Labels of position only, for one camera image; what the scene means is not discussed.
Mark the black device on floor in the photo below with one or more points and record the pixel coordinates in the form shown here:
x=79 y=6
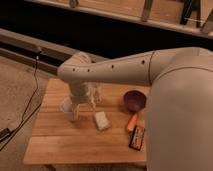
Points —
x=5 y=133

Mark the wooden table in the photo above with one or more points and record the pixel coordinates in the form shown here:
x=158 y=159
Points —
x=56 y=140

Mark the dark red bowl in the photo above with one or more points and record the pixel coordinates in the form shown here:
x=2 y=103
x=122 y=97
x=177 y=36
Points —
x=134 y=100

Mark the black rectangular box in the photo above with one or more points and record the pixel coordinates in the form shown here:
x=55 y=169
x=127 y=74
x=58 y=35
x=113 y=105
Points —
x=137 y=138

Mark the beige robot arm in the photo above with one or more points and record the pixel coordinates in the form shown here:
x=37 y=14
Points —
x=179 y=108

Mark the white sponge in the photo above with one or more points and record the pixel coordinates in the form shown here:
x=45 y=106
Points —
x=102 y=121

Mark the clear glass bottle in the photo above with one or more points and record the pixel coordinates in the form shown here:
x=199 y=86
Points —
x=97 y=92

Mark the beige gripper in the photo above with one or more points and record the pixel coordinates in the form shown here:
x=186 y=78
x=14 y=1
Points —
x=79 y=93

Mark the white ceramic cup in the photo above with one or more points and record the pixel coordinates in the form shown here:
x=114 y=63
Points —
x=65 y=107

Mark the orange marker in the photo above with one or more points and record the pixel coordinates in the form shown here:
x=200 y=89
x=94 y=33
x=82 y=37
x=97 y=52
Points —
x=132 y=122

